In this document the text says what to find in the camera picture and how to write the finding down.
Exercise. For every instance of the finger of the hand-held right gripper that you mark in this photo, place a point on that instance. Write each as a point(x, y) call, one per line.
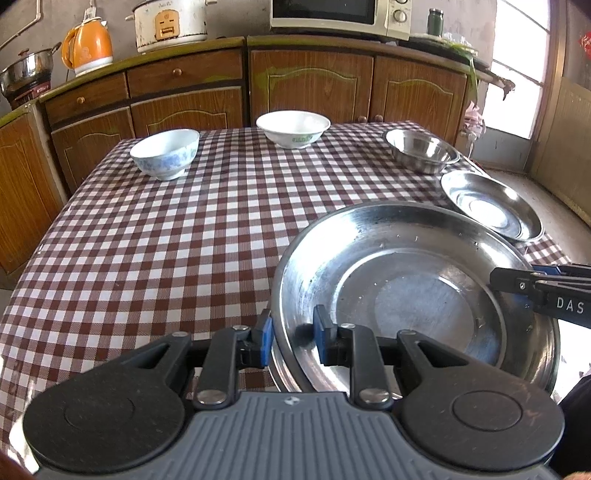
point(512, 280)
point(547, 269)

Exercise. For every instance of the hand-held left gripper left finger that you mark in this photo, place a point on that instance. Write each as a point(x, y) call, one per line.
point(265, 339)

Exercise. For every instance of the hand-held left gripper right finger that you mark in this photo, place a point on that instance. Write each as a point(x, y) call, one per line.
point(321, 337)

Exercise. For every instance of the small steel plate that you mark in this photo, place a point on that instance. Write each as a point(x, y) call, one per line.
point(489, 203)

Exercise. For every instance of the medium steel plate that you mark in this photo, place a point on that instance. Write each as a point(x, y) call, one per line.
point(415, 258)

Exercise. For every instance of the steel bowl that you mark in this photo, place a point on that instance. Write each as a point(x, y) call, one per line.
point(422, 147)

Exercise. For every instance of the white bowl with green print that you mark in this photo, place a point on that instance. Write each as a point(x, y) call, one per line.
point(293, 127)

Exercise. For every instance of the blue patterned white bowl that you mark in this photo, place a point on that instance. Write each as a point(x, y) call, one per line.
point(161, 154)

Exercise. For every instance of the brown checkered tablecloth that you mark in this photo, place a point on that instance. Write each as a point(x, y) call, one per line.
point(161, 258)

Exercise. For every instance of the beige door panel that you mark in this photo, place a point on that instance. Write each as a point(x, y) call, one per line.
point(563, 138)

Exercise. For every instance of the pink plastic bag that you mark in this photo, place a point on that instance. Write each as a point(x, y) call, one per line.
point(473, 120)

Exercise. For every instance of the glass door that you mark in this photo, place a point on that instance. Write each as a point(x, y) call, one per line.
point(517, 60)

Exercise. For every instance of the green onions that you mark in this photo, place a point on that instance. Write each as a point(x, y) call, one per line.
point(472, 69)

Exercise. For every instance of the clear plastic bag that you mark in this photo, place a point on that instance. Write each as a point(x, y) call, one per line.
point(457, 38)

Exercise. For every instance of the black flat cooktop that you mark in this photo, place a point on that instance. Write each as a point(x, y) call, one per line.
point(429, 40)

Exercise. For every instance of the green thermos bottle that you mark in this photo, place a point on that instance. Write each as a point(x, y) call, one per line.
point(435, 23)

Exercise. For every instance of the wooden cabinet with drawers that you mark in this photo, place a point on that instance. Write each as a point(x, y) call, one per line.
point(184, 69)

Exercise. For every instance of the wooden corner cabinet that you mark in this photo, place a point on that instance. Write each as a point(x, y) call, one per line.
point(23, 184)

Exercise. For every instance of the cream microwave oven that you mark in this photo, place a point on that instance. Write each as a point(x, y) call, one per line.
point(323, 11)

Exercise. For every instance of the white rice cooker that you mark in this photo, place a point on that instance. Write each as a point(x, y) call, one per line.
point(171, 27)

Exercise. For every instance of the orange electric kettle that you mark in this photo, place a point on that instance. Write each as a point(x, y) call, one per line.
point(90, 48)

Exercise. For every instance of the dark red induction cooker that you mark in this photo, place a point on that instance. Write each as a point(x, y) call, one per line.
point(27, 90)

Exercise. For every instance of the steel pot with lid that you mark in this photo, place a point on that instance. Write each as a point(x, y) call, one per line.
point(27, 69)

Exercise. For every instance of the white power strip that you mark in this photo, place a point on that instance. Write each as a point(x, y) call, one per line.
point(91, 14)

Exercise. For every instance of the red wall decoration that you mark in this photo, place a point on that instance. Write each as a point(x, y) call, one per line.
point(585, 50)

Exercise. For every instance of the white wall pipe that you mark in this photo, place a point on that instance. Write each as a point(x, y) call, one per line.
point(37, 9)

